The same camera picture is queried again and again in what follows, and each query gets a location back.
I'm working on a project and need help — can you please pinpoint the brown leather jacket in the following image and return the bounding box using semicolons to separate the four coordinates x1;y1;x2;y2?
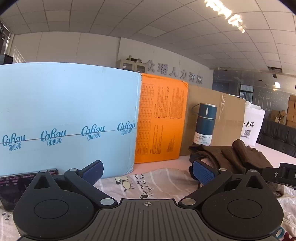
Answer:
188;138;285;197

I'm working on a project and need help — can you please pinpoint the pink knitted sweater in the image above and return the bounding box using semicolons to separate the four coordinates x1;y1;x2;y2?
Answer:
201;158;215;168

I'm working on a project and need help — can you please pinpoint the printed bed sheet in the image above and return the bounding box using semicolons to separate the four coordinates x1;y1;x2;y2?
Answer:
0;167;296;241

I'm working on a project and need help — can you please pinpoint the black sofa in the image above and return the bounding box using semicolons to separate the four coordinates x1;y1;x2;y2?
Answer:
256;120;296;158

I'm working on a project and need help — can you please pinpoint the brown cardboard box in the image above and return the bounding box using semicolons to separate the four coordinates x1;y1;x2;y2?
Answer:
180;85;245;156

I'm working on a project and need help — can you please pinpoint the dark blue vacuum bottle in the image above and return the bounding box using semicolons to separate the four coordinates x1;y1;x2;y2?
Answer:
192;103;217;146

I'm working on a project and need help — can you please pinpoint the white paper bag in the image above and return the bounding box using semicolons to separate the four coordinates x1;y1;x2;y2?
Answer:
240;101;265;147

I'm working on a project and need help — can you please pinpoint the right light blue carton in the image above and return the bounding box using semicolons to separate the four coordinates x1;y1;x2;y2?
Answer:
1;63;142;178

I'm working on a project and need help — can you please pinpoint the black smartphone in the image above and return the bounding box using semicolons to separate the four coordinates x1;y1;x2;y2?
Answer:
0;168;59;212

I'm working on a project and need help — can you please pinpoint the orange cardboard box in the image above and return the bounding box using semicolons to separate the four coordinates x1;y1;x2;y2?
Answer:
134;74;189;164

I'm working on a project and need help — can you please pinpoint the glass door cabinet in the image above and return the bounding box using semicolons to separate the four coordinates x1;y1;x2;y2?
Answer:
116;55;147;73

